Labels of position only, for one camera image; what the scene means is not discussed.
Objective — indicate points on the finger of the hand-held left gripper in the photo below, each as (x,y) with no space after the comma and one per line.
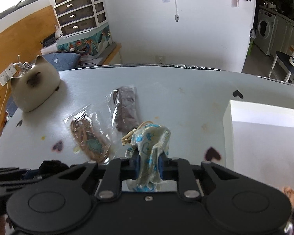
(9,178)

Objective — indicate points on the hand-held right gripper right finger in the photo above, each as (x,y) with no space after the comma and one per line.
(161,166)

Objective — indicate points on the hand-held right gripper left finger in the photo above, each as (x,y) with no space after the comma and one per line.
(136,162)

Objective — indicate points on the blue print satin pouch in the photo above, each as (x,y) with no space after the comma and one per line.
(149,139)

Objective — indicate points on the black scrunchie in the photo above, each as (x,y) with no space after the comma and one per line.
(52,166)

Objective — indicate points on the white shallow tray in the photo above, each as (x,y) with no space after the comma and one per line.
(264,139)

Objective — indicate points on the pink satin scrunchie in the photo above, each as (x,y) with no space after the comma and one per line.
(289,194)

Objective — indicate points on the packet of dark cloth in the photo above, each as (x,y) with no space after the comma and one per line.
(126,107)

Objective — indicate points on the cat-shaped ceramic holder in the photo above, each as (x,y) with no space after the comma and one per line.
(34,90)

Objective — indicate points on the metal ornament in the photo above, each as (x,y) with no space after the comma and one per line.
(22,66)

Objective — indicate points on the blue triangle print pillow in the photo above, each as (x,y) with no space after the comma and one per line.
(63,60)

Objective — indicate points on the printed storage box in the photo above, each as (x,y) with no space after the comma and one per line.
(88,42)

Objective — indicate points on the black electronic device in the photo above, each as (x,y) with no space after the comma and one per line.
(49,41)

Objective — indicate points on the green carton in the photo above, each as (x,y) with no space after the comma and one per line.
(251,44)

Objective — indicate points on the plastic drawer unit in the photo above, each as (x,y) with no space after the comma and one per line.
(78,14)

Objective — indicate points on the dark blue chair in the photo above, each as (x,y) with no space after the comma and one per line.
(284,61)

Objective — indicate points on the white washing machine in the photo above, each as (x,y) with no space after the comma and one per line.
(265,31)

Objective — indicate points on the pink hanging item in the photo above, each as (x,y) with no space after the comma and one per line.
(235,0)

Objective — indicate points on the lower kitchen cabinet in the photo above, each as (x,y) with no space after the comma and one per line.
(286,34)

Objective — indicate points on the white wall socket pair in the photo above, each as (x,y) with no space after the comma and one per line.
(7,74)

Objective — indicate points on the single white wall socket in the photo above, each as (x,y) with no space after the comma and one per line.
(160,59)

